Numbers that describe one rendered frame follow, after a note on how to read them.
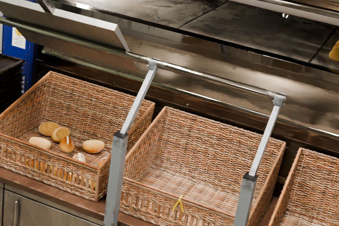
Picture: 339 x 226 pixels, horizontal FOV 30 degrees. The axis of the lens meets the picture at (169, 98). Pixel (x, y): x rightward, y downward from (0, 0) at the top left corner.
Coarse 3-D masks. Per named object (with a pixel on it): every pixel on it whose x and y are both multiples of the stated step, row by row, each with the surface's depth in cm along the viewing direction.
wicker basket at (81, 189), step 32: (32, 96) 286; (64, 96) 293; (128, 96) 281; (0, 128) 269; (32, 128) 294; (96, 128) 288; (0, 160) 262; (64, 160) 248; (96, 160) 277; (96, 192) 246
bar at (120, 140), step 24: (24, 24) 251; (96, 48) 240; (192, 72) 227; (144, 96) 230; (264, 96) 219; (120, 144) 221; (264, 144) 211; (120, 168) 225; (120, 192) 232; (240, 192) 208; (240, 216) 211
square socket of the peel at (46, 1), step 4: (36, 0) 225; (44, 0) 225; (48, 0) 227; (40, 4) 227; (44, 4) 226; (48, 4) 228; (52, 4) 230; (44, 8) 229; (48, 8) 228; (52, 8) 231; (48, 12) 232; (52, 12) 232
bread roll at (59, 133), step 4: (60, 128) 287; (64, 128) 288; (52, 132) 285; (56, 132) 284; (60, 132) 285; (64, 132) 287; (68, 132) 289; (52, 136) 284; (56, 136) 283; (60, 136) 285; (64, 136) 287; (56, 140) 284; (60, 140) 285
